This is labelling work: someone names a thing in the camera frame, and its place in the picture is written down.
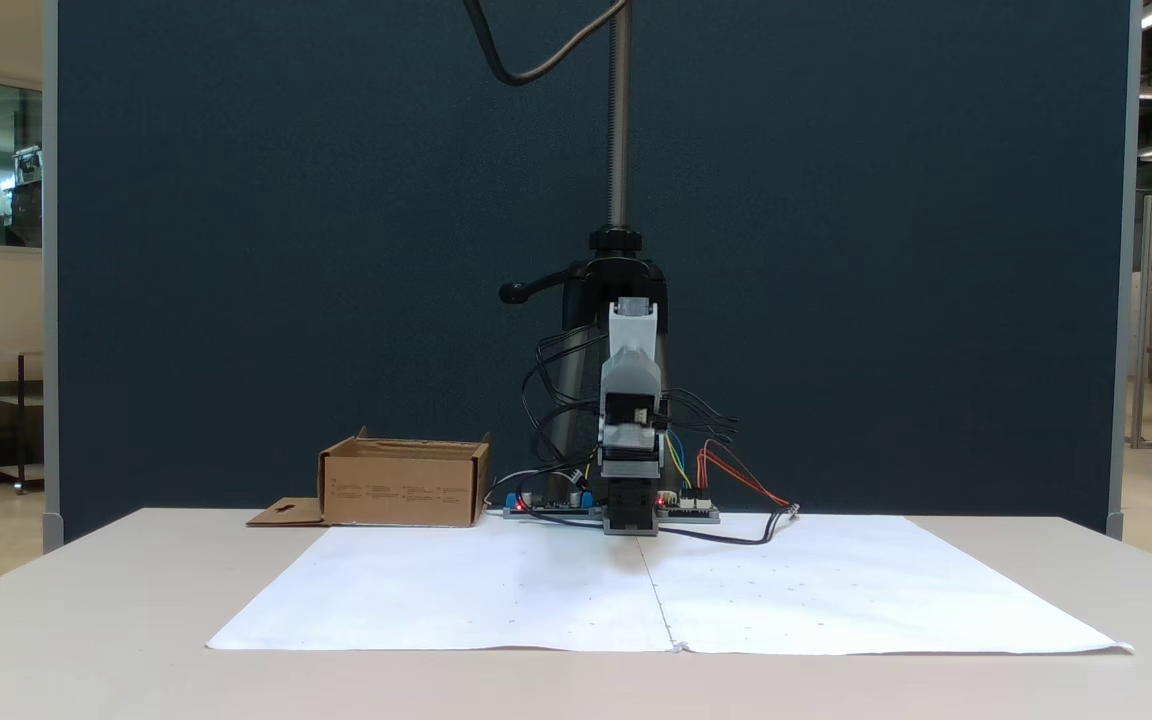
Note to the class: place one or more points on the circuit board with blue terminals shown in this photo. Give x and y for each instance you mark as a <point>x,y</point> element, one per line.
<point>556,508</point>

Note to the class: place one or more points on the brown cardboard box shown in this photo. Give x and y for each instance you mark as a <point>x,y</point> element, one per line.
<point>401,490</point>

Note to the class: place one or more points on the threaded metal stand pole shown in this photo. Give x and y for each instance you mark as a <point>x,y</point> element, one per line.
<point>619,120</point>

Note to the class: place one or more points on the small grey-edged circuit board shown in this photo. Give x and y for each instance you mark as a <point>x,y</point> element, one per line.
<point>691,513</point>

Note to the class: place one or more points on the light grey fixed gripper finger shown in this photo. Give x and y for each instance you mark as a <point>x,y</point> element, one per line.
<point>634,355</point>

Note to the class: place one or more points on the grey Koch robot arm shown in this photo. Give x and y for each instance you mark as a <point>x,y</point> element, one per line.
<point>631,470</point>

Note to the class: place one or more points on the framed wall window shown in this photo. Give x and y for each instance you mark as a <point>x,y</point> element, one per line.
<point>11,165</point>

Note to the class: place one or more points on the white paper sheet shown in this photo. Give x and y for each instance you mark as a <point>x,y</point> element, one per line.
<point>456,590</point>
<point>856,590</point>

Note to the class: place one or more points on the dark blue partition panel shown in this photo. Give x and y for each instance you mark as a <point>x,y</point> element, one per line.
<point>336,250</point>

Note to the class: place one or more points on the black metal cart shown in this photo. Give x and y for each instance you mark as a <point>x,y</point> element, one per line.
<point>18,420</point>

